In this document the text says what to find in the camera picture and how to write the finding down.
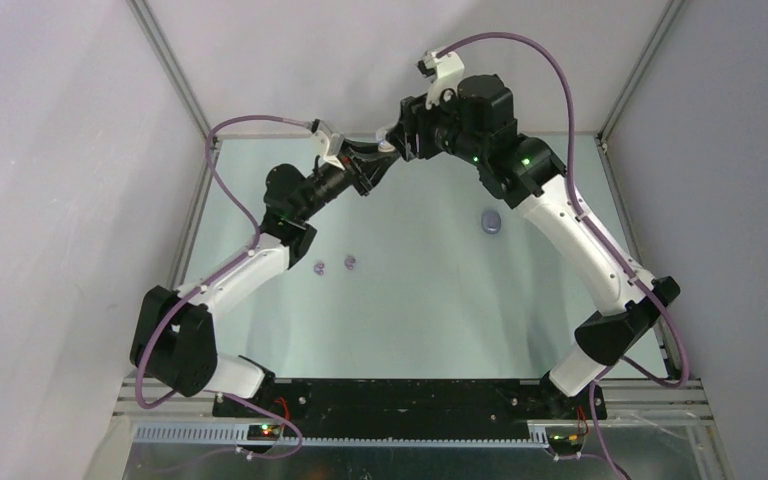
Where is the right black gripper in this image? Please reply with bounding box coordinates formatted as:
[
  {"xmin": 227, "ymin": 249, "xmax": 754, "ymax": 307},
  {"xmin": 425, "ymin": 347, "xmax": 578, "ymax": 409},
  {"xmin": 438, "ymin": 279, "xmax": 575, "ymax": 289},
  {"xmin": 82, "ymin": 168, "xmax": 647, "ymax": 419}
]
[{"xmin": 386, "ymin": 81, "xmax": 487, "ymax": 167}]

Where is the circuit board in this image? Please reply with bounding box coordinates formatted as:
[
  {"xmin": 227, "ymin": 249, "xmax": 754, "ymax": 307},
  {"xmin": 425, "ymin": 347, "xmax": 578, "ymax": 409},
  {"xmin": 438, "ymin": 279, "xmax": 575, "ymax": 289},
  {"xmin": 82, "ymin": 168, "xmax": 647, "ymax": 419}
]
[
  {"xmin": 548, "ymin": 434, "xmax": 587, "ymax": 448},
  {"xmin": 246, "ymin": 424, "xmax": 283, "ymax": 442}
]

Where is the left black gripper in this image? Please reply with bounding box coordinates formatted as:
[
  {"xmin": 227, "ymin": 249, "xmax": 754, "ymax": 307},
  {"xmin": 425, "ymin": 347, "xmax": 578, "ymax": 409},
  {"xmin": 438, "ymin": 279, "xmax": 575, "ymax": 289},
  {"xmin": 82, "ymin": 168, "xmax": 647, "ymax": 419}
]
[{"xmin": 295, "ymin": 139, "xmax": 399, "ymax": 222}]

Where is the white earbud charging case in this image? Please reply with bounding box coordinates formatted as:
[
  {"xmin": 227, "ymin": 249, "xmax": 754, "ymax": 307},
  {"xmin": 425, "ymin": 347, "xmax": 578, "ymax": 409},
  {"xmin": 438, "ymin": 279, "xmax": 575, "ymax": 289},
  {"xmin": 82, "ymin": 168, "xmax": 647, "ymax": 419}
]
[{"xmin": 375, "ymin": 128, "xmax": 395, "ymax": 153}]

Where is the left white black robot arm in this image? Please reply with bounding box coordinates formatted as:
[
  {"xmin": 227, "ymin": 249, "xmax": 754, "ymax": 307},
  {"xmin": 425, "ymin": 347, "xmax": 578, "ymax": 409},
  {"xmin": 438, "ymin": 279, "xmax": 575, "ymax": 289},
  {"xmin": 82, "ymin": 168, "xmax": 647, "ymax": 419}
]
[{"xmin": 130, "ymin": 140, "xmax": 400, "ymax": 417}]

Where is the purple cable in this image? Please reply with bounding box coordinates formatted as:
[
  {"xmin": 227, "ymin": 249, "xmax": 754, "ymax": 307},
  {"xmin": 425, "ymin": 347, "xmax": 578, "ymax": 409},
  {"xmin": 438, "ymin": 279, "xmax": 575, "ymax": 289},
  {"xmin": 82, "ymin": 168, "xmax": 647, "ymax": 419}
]
[
  {"xmin": 134, "ymin": 114, "xmax": 310, "ymax": 462},
  {"xmin": 435, "ymin": 31, "xmax": 691, "ymax": 480}
]

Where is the right circuit board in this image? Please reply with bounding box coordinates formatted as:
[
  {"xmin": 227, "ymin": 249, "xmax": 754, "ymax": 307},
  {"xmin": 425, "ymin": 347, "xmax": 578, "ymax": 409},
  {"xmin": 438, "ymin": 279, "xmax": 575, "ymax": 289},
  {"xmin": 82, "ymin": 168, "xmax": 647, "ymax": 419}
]
[{"xmin": 548, "ymin": 434, "xmax": 587, "ymax": 448}]

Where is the white slotted cable duct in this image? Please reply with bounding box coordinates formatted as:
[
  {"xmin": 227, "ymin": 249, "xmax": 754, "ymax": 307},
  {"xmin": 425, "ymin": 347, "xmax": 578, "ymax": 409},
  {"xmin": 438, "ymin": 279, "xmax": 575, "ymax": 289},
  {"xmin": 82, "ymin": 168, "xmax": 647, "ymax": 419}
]
[{"xmin": 133, "ymin": 422, "xmax": 549, "ymax": 449}]

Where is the left circuit board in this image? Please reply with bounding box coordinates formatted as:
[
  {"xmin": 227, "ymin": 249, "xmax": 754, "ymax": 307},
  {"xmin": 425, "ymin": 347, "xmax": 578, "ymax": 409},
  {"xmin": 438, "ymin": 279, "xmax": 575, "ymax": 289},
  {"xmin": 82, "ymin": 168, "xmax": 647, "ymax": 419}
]
[{"xmin": 246, "ymin": 424, "xmax": 283, "ymax": 442}]

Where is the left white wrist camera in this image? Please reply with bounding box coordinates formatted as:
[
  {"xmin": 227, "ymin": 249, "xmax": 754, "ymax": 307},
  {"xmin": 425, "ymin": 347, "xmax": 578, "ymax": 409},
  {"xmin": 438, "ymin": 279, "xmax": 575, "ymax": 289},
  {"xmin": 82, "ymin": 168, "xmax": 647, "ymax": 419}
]
[{"xmin": 311, "ymin": 119, "xmax": 345, "ymax": 171}]

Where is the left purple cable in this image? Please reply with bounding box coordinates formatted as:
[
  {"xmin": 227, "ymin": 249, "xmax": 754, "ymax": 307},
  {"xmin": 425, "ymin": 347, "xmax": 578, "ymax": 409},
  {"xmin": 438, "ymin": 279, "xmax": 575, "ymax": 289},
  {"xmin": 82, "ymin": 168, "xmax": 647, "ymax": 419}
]
[{"xmin": 134, "ymin": 114, "xmax": 310, "ymax": 462}]

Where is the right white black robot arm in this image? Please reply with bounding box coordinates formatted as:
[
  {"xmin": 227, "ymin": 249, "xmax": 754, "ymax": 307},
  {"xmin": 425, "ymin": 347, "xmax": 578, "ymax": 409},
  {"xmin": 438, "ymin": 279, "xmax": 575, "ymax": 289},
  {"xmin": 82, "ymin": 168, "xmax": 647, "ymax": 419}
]
[{"xmin": 386, "ymin": 75, "xmax": 680, "ymax": 418}]

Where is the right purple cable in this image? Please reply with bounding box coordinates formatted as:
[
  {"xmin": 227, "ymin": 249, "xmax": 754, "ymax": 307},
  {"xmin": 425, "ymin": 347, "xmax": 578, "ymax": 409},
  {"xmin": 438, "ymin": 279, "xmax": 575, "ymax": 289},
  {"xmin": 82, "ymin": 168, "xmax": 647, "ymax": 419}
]
[{"xmin": 435, "ymin": 31, "xmax": 691, "ymax": 480}]

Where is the purple charging case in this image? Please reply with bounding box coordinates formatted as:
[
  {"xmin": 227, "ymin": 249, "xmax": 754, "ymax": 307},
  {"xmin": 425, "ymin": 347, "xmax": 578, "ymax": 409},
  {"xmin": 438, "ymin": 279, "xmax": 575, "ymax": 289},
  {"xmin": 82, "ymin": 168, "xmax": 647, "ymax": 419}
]
[{"xmin": 480, "ymin": 209, "xmax": 502, "ymax": 235}]

